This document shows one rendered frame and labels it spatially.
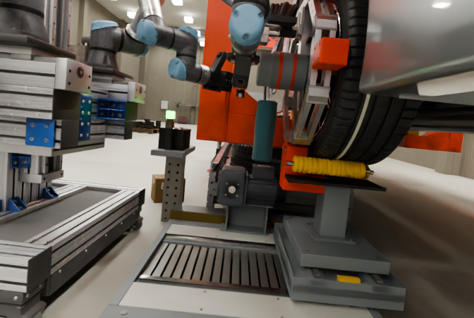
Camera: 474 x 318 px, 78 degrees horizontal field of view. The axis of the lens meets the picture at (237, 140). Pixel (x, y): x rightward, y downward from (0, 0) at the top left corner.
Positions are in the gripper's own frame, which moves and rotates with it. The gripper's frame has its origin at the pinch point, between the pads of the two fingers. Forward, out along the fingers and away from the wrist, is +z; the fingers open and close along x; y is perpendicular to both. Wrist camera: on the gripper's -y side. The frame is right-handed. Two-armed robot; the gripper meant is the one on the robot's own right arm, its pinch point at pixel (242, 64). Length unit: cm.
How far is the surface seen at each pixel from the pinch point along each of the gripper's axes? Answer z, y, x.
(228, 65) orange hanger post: 60, 10, 7
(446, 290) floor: 24, -82, -98
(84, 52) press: 673, 116, 410
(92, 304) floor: -6, -83, 41
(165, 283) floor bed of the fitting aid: -2, -76, 18
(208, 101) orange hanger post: 60, -10, 16
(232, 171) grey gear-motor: 40, -43, 0
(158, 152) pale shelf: 54, -40, 39
